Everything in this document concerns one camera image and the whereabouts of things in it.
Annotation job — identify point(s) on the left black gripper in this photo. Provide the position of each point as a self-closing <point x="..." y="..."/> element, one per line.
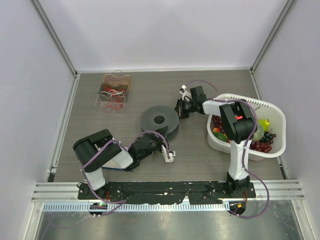
<point x="163" y="132"/>

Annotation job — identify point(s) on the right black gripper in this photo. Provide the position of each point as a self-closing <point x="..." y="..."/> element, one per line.
<point x="179" y="109"/>

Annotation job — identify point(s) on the grey cable spool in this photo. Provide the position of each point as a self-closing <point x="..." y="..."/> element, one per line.
<point x="159" y="116"/>

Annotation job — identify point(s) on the white plastic basket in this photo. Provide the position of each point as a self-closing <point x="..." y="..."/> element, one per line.
<point x="264" y="111"/>

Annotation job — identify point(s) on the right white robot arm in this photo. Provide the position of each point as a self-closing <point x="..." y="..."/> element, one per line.
<point x="239" y="121"/>

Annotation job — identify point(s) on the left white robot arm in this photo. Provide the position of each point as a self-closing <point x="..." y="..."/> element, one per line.
<point x="100" y="148"/>

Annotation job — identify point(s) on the red grape bunch left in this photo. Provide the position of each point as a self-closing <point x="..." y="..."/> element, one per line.
<point x="217" y="122"/>

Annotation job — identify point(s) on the small peach fruits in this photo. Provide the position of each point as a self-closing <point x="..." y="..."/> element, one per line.
<point x="218" y="130"/>

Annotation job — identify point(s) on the green avocado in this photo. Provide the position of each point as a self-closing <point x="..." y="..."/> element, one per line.
<point x="220" y="136"/>

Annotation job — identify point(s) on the blue razor package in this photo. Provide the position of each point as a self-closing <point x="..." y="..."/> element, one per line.
<point x="116" y="167"/>

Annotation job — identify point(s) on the green netted melon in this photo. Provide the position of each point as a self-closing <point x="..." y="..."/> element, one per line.
<point x="259" y="133"/>

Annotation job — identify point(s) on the green pear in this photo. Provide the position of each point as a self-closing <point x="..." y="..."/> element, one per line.
<point x="265" y="123"/>

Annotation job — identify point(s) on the dark grape bunch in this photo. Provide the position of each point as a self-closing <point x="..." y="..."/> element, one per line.
<point x="268" y="137"/>

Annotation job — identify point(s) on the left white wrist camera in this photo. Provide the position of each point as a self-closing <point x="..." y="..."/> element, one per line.
<point x="168" y="155"/>

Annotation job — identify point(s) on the clear cable box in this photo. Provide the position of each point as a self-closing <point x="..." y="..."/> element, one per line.
<point x="113" y="93"/>

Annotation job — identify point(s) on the aluminium frame rail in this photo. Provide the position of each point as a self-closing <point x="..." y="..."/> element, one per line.
<point x="286" y="189"/>

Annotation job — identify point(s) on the white slotted cable duct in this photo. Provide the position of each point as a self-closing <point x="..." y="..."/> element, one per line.
<point x="94" y="207"/>

